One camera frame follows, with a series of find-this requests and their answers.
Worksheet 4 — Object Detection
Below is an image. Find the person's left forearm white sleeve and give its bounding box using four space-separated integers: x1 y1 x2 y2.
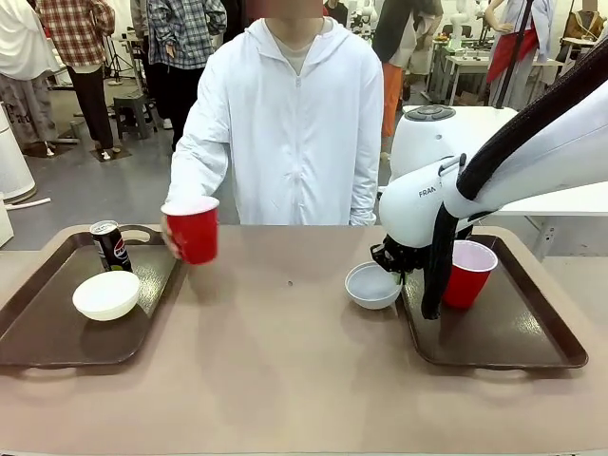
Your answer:
349 142 382 227

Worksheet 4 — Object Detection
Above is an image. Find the black cable sleeve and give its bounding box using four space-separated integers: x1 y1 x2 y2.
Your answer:
420 40 608 320

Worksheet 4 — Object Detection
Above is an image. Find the red plastic cup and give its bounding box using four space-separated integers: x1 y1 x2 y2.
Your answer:
441 239 499 310
160 197 221 266

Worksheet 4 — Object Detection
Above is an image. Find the grey plastic stool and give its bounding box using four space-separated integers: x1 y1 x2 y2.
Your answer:
112 93 160 141

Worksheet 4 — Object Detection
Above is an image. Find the person's right hand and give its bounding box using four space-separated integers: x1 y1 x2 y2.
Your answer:
160 213 185 261

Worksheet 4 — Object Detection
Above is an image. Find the person in white hooded jacket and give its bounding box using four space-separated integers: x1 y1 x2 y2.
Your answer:
163 0 385 227

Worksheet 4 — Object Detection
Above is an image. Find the white pipe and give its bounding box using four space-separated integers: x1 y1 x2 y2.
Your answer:
4 197 51 209

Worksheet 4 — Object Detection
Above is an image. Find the person in orange trousers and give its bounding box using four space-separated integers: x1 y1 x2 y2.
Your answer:
372 0 446 139

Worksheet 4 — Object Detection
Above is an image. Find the white plastic bowl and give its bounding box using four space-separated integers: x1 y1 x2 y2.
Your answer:
71 271 142 323
344 260 403 311

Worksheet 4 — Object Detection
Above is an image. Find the person in grey plaid shirt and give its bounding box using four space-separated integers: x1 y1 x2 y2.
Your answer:
145 0 229 130

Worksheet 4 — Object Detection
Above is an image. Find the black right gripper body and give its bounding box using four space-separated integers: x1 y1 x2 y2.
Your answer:
369 234 433 277

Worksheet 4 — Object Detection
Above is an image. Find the black Pepsi can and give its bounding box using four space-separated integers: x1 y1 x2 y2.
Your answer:
89 219 134 274

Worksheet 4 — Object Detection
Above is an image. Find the person's right forearm white sleeve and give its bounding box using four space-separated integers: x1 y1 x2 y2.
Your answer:
163 137 227 215

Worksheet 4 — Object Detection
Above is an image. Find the black pole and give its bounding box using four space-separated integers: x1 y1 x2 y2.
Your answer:
496 0 534 109

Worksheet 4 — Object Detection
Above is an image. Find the white round appliance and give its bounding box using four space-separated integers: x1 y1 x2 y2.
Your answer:
0 102 38 205

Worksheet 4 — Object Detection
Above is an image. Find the grey work table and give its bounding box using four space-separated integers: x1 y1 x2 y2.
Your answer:
429 40 500 106

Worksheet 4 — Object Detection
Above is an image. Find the brown plastic tray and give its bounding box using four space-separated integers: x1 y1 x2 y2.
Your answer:
0 223 187 371
396 232 590 371

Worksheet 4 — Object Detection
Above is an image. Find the person in white shirt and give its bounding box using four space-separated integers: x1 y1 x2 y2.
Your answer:
0 0 62 149

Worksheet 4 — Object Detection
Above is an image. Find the person in red plaid shirt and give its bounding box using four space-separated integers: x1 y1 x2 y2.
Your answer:
35 0 116 152

